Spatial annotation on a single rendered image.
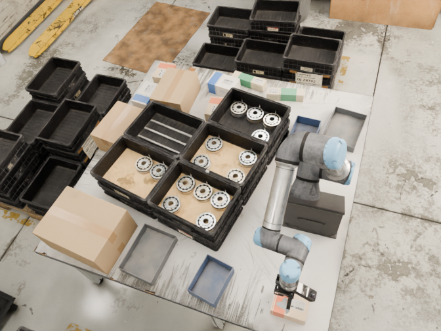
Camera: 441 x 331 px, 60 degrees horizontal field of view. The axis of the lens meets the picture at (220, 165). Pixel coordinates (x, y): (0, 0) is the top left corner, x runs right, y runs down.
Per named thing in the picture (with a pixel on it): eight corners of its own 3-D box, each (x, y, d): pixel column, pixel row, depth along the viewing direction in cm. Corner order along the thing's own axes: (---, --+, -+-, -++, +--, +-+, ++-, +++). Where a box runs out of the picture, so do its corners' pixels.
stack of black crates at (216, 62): (247, 67, 354) (245, 48, 335) (236, 90, 340) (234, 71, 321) (207, 61, 365) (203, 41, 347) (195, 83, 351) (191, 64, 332)
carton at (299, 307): (309, 299, 181) (311, 295, 174) (304, 325, 175) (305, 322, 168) (276, 289, 185) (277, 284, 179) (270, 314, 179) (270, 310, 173)
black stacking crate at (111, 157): (181, 171, 217) (177, 159, 207) (151, 212, 204) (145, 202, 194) (128, 146, 231) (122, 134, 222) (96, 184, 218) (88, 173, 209)
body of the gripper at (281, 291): (278, 278, 163) (278, 268, 153) (298, 284, 161) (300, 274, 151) (273, 295, 159) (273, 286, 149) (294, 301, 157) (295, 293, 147)
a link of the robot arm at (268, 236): (275, 125, 144) (248, 247, 150) (304, 130, 139) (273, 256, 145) (285, 127, 155) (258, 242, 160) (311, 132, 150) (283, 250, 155)
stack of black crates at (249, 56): (289, 75, 343) (291, 44, 315) (280, 98, 328) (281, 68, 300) (247, 67, 354) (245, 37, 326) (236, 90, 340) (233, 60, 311)
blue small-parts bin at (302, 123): (312, 152, 227) (312, 145, 221) (287, 146, 232) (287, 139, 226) (320, 127, 237) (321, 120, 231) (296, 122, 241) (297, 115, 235)
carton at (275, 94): (303, 95, 253) (304, 88, 248) (303, 102, 250) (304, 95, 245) (267, 93, 258) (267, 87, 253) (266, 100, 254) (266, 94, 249)
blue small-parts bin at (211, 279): (214, 308, 183) (213, 304, 178) (189, 293, 189) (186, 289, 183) (234, 271, 192) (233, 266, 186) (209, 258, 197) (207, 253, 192)
